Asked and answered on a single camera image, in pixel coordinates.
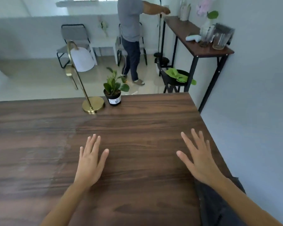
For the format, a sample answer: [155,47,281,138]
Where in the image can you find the person's left hand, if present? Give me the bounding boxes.
[74,134,109,188]

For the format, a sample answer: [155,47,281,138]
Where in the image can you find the person's right hand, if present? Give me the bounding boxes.
[176,128,224,187]

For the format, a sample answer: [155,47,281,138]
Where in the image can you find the person's right forearm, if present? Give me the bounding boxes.
[210,174,283,226]

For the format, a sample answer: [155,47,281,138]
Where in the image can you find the person's left forearm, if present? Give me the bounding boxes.
[40,181,95,226]

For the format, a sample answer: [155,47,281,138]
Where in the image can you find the person's dark trousers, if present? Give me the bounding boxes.
[194,176,247,226]

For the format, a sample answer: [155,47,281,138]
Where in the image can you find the green plant in black pot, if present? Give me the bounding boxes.
[103,67,130,107]

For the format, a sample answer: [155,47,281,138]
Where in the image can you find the black stool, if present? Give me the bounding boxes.
[156,57,194,93]

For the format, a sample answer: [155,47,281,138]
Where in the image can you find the green cloth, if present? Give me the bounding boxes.
[165,68,197,86]

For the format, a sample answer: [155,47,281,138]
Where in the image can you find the gold desk lamp white shade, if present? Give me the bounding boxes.
[65,40,105,115]

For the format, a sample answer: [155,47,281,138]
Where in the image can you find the small white side table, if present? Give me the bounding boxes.
[89,36,120,64]

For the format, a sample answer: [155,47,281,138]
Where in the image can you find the white game controller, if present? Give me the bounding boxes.
[186,34,201,43]

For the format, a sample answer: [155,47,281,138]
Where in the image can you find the dark wood console table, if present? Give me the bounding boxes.
[161,16,235,113]

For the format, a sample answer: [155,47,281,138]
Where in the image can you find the clear drinking glass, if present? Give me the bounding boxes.
[199,25,215,48]

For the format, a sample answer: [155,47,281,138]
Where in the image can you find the black floor stand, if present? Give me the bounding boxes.
[154,0,165,58]

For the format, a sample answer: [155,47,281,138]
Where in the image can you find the white vase with green leaf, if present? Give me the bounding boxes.
[200,10,219,37]

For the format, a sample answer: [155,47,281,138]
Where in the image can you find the small vase with flowers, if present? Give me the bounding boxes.
[99,19,109,37]

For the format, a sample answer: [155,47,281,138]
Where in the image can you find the white ribbed vase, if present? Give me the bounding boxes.
[180,3,191,21]

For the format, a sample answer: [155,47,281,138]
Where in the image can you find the pink artificial flower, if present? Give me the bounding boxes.
[196,0,218,17]

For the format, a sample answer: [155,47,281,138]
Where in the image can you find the grey chair black frame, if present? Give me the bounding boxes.
[117,22,148,67]
[56,24,97,69]

